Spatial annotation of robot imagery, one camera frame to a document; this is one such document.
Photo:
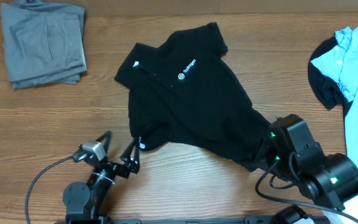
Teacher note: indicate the black polo shirt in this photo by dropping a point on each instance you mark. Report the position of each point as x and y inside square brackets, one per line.
[183, 92]

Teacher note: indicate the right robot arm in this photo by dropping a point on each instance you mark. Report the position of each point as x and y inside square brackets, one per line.
[331, 182]

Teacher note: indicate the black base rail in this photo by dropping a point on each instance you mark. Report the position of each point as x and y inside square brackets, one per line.
[247, 220]

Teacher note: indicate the folded grey trousers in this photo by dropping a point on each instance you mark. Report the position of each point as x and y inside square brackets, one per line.
[43, 42]

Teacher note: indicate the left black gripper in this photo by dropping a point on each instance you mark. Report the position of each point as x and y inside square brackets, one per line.
[123, 170]

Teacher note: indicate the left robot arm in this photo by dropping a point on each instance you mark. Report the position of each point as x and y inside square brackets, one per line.
[84, 200]

